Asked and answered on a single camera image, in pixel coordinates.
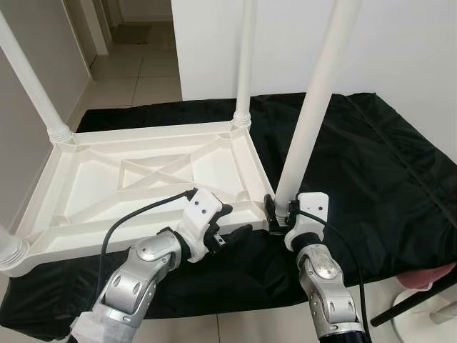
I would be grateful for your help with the black stand pole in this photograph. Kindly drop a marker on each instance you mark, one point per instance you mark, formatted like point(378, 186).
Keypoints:
point(414, 304)

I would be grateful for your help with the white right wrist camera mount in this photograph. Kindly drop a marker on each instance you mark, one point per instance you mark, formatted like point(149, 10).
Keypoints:
point(314, 206)

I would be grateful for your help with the black table cloth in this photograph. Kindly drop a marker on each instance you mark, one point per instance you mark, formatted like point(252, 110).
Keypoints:
point(400, 164)

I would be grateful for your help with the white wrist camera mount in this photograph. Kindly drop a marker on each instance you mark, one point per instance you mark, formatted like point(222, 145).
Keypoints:
point(314, 206)
point(200, 207)

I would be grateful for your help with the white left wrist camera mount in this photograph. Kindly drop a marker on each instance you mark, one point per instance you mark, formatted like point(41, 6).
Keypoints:
point(200, 207)

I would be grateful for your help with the white plastic table top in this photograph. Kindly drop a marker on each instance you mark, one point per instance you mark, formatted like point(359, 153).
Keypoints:
point(86, 193)

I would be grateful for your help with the white door frame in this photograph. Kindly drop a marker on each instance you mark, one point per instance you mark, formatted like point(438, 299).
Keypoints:
point(89, 25)

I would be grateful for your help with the white plastic table leg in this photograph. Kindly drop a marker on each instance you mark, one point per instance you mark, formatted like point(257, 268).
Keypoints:
point(32, 78)
point(11, 254)
point(246, 57)
point(314, 100)

